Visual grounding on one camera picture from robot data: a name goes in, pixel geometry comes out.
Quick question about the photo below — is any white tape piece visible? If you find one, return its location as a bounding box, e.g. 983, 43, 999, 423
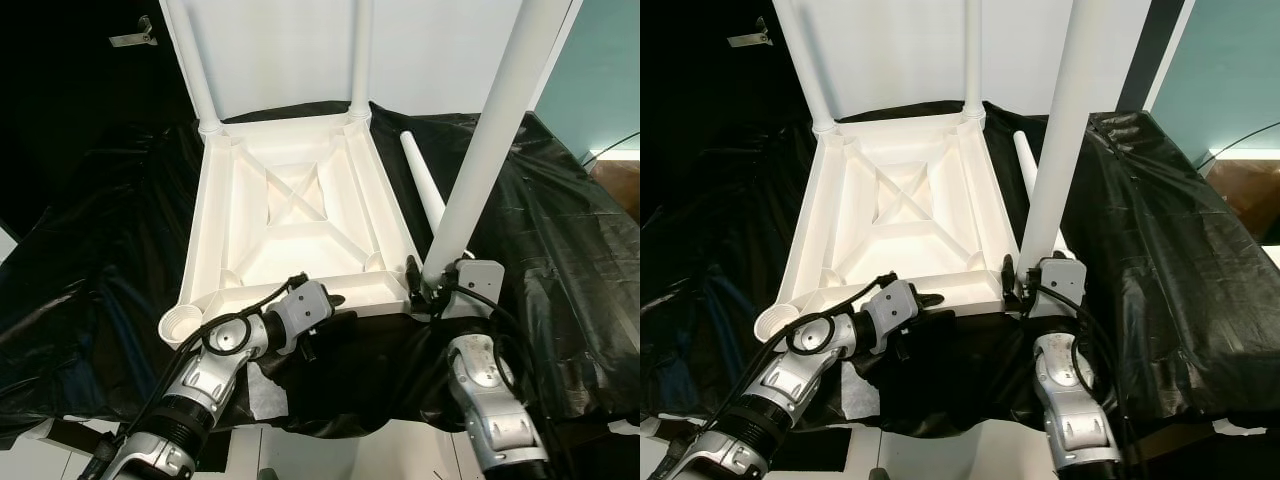
244, 363, 290, 422

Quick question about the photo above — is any black plastic cover sheet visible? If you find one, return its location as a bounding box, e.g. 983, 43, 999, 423
0, 100, 640, 441
640, 100, 1280, 441

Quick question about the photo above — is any brown wooden furniture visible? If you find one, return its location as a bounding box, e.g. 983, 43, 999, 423
1205, 160, 1280, 242
595, 160, 640, 217

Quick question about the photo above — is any dark vertical pillar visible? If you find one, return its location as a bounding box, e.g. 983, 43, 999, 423
1115, 0, 1187, 114

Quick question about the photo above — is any teal glass panel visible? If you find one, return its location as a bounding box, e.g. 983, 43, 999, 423
535, 0, 640, 161
1145, 0, 1280, 162

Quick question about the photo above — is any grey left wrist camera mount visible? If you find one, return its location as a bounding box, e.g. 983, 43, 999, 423
864, 280, 927, 347
267, 280, 335, 347

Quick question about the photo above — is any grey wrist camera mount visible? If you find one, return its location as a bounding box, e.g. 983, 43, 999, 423
864, 280, 927, 347
440, 257, 505, 322
1030, 256, 1089, 322
267, 280, 335, 347

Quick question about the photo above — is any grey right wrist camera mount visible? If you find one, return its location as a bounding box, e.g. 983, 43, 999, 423
440, 257, 505, 322
1030, 256, 1089, 322

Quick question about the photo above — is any thin black curved cable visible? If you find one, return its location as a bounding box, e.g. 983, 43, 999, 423
585, 130, 640, 163
1200, 120, 1280, 172

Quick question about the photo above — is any silver door handle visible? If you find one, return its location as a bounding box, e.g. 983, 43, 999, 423
109, 17, 159, 49
726, 17, 774, 49

